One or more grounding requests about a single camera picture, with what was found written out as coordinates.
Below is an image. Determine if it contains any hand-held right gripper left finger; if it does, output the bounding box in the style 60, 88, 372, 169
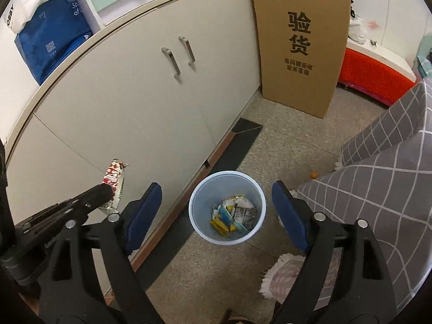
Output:
39, 182, 163, 324

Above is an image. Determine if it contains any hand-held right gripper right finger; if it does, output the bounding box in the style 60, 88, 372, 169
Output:
271, 180, 397, 324

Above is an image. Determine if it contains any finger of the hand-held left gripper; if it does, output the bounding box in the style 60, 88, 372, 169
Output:
13, 184, 114, 242

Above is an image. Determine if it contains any red white wrapper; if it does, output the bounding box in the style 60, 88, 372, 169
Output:
100, 158, 130, 214

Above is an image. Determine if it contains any light blue trash bin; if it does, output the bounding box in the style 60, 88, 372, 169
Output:
188, 170, 267, 245

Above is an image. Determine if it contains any pile of discarded wrappers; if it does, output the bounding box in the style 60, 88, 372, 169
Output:
211, 194, 259, 237

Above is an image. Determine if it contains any small fringed floor mat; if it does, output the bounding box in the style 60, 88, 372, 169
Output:
259, 252, 341, 300

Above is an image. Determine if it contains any white cabinet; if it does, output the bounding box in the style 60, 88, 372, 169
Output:
0, 0, 264, 298

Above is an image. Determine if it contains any red storage box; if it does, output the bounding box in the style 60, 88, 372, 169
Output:
338, 37, 417, 107

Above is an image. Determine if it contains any blue white plastic bag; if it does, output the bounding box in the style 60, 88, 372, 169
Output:
0, 0, 94, 86

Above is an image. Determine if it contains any brown cardboard box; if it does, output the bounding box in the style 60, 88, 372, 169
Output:
248, 0, 352, 119

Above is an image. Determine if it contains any teal storage box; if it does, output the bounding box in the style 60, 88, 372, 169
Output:
415, 50, 432, 82

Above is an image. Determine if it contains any metal cabinet handle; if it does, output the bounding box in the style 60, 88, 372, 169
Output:
179, 36, 197, 72
161, 47, 182, 81

